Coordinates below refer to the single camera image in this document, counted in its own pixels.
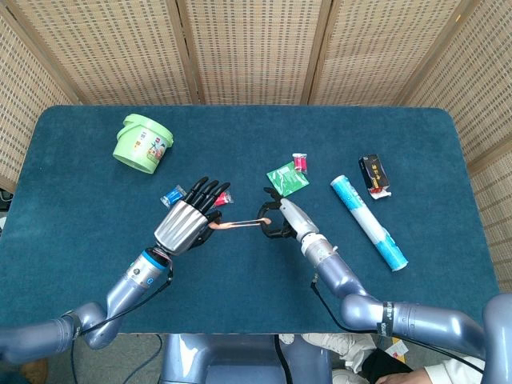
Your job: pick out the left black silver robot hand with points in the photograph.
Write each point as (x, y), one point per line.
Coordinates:
(182, 224)

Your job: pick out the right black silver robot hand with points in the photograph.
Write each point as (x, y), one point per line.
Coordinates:
(294, 218)

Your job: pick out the orange sausage stick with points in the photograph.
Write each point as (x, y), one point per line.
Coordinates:
(240, 224)

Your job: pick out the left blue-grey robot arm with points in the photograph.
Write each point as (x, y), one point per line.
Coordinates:
(124, 288)

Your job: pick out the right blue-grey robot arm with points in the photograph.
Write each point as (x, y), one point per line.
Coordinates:
(420, 320)

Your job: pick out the blue candy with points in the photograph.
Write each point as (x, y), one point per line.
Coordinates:
(172, 197)

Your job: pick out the red candy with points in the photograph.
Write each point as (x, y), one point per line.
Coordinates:
(224, 198)

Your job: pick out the small red packet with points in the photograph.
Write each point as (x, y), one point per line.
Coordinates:
(301, 162)

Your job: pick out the green plastic packet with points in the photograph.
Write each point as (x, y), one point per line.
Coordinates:
(288, 180)

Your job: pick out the white teal rolled tube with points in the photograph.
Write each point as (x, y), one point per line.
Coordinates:
(366, 220)

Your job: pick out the blue felt table cover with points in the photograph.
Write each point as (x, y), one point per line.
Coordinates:
(240, 280)

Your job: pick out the green plastic toy bucket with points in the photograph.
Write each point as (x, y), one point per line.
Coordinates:
(140, 148)

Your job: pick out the red white crumpled wrapper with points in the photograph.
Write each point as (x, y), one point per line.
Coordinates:
(380, 193)

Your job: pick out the black box with gold print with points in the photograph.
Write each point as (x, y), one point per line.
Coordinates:
(374, 172)

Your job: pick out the white sneaker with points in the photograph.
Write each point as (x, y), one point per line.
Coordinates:
(344, 346)
(345, 377)

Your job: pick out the blue-grey robot torso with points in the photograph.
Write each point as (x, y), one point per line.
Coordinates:
(224, 360)

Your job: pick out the white red paper tag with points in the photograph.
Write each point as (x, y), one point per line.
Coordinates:
(397, 350)

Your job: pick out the black trouser leg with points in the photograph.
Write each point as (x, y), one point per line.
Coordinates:
(380, 362)

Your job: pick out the woven wooden folding screen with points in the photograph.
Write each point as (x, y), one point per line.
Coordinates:
(256, 52)

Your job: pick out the brown shoe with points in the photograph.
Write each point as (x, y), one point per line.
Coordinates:
(38, 372)

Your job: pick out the white sleeve of person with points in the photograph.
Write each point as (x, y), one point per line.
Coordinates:
(452, 372)

